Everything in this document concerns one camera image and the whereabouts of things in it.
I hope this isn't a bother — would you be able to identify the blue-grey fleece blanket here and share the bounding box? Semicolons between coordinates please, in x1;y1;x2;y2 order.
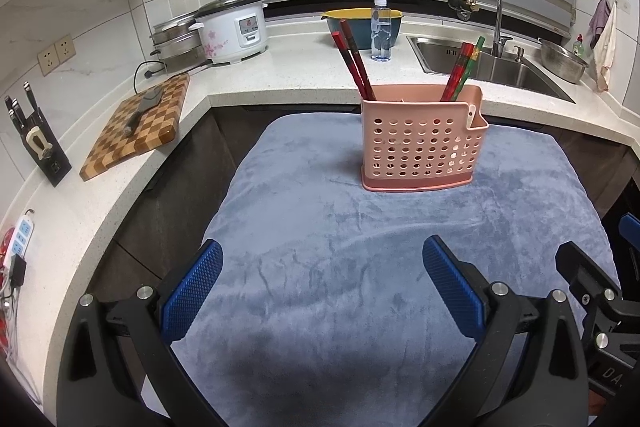
140;112;623;427

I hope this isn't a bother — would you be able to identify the pink perforated utensil basket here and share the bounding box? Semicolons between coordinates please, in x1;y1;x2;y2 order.
360;84;490;194

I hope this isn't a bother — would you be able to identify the wall socket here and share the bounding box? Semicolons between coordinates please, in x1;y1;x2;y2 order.
54;35;77;64
38;47;58;76

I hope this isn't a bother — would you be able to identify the teal basin with yellow rim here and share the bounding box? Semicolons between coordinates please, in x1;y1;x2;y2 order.
321;8;404;49

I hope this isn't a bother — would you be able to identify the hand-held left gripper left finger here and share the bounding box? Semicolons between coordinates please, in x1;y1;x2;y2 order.
57;239;224;427

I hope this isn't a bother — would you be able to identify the purple-grey hanging cloth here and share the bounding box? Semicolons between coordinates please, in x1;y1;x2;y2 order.
587;0;612;50

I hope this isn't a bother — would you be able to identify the black knife block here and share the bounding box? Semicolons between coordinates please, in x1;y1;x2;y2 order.
4;82;72;186

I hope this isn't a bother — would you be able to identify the steel bowl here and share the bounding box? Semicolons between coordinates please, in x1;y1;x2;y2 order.
538;38;590;84

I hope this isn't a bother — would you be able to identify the bright red chopstick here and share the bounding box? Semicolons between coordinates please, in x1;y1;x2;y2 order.
440;42;476;102
331;32;373;102

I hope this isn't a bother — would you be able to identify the white rice cooker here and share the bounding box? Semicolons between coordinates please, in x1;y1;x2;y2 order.
189;0;268;66

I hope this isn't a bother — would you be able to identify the green chopstick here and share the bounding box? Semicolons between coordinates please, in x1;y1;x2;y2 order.
454;36;487;102

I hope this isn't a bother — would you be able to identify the checkered wooden cutting board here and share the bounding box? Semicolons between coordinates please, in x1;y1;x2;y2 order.
79;73;191;182

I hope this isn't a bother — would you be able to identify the clear water bottle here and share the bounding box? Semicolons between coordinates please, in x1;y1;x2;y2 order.
370;0;392;62

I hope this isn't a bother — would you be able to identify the white power strip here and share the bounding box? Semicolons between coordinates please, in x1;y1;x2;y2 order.
9;209;37;268

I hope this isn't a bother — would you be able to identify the black power cable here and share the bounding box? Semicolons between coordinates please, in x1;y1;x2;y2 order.
134;59;213;94

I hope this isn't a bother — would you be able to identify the dark red chopstick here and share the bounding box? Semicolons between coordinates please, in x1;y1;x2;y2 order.
340;19;377;102

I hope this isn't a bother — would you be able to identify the cream hanging towel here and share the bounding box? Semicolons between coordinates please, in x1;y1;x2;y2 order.
594;2;618;92

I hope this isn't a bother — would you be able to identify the steel steamer pot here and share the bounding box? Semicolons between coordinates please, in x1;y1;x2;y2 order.
150;13;206;70

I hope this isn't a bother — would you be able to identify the kitchen knife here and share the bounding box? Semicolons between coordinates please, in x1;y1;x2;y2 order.
123;88;165;138

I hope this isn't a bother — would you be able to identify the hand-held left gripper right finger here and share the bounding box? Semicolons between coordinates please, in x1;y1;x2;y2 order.
422;234;591;427

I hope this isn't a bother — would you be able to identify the steel sink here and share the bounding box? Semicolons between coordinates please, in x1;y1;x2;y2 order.
406;34;576;104

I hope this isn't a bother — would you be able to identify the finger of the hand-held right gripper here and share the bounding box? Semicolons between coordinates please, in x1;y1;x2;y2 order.
617;213;640;258
555;241;640;358

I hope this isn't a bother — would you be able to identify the black plug adapter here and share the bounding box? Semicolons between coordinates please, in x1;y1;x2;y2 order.
7;254;27;288

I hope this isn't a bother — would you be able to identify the chrome faucet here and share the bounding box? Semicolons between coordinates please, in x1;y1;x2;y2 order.
448;0;513;58

